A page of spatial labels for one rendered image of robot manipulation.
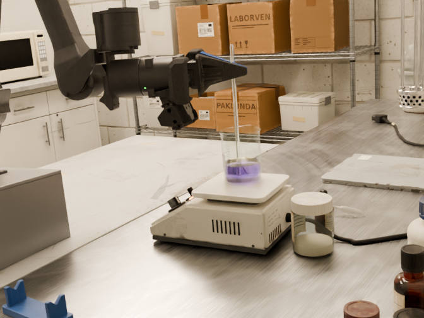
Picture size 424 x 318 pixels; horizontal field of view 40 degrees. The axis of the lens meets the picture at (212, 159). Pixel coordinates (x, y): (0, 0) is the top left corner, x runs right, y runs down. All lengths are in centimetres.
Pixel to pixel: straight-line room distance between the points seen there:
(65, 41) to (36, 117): 279
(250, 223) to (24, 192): 35
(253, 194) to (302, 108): 235
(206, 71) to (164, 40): 273
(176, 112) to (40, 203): 27
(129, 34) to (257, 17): 235
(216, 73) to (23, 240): 39
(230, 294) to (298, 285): 9
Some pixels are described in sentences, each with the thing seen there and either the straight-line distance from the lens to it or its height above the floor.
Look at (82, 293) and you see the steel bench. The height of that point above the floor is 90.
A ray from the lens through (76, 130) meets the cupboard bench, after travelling 392.
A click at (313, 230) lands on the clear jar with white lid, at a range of 83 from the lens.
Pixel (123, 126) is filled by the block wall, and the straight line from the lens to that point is 437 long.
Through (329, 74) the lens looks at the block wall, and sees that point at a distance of 344.
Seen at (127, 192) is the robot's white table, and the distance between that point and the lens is 121.
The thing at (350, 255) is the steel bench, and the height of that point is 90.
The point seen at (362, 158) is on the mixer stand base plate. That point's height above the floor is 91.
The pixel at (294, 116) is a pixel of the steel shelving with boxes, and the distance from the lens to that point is 322.
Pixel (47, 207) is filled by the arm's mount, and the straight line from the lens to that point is 97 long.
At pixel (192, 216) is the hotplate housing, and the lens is 89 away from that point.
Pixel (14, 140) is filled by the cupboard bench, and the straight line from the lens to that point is 360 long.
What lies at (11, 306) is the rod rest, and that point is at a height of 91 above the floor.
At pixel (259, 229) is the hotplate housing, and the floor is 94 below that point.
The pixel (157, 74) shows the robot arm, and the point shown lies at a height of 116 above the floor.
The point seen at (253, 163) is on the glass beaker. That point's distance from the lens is 89.
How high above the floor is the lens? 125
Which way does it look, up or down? 14 degrees down
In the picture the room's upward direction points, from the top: 5 degrees counter-clockwise
